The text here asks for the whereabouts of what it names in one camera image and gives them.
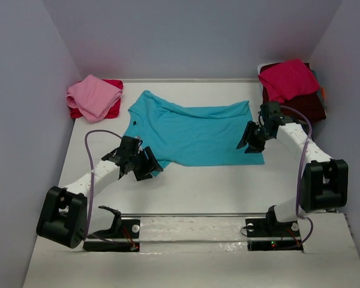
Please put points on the dark red t shirt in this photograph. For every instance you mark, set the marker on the dark red t shirt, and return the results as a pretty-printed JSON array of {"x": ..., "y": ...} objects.
[{"x": 303, "y": 106}]

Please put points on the turquoise t shirt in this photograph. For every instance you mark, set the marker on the turquoise t shirt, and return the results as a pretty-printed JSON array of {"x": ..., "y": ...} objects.
[{"x": 191, "y": 136}]

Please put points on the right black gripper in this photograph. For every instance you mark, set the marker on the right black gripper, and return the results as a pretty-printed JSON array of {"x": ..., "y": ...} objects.
[{"x": 254, "y": 135}]

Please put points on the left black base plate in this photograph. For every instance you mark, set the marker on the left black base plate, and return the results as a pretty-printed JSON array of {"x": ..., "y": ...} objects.
[{"x": 123, "y": 239}]

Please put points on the pink folded t shirt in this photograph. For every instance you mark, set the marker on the pink folded t shirt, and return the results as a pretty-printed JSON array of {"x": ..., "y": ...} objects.
[{"x": 91, "y": 97}]

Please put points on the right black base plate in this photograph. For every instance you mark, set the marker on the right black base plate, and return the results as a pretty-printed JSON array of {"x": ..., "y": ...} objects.
[{"x": 263, "y": 236}]

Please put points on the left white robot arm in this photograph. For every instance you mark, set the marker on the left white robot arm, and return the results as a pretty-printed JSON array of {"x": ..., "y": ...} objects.
[{"x": 65, "y": 217}]

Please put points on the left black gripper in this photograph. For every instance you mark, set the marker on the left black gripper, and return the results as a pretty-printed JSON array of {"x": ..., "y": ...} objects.
[{"x": 140, "y": 165}]

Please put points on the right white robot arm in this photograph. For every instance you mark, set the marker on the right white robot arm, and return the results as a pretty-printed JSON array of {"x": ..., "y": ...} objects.
[{"x": 322, "y": 180}]

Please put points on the magenta t shirt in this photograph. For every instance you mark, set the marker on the magenta t shirt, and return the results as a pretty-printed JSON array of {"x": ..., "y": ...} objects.
[{"x": 287, "y": 80}]

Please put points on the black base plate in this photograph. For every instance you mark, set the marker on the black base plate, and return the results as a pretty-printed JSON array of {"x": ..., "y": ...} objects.
[
  {"x": 123, "y": 239},
  {"x": 263, "y": 236}
]

